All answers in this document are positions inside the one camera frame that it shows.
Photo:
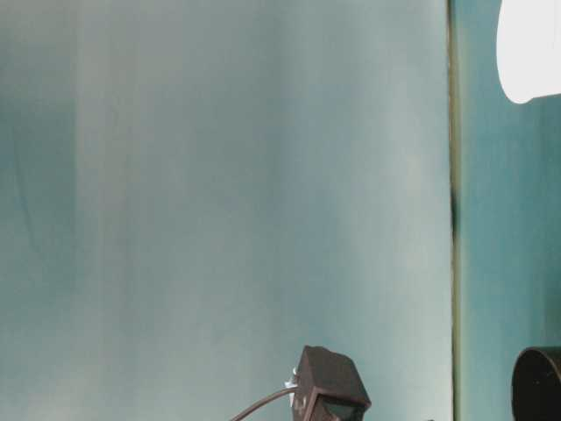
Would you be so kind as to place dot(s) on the white paper cup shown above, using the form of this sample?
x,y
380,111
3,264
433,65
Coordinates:
x,y
530,48

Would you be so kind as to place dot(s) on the blue-green table cloth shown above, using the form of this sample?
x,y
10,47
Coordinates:
x,y
491,228

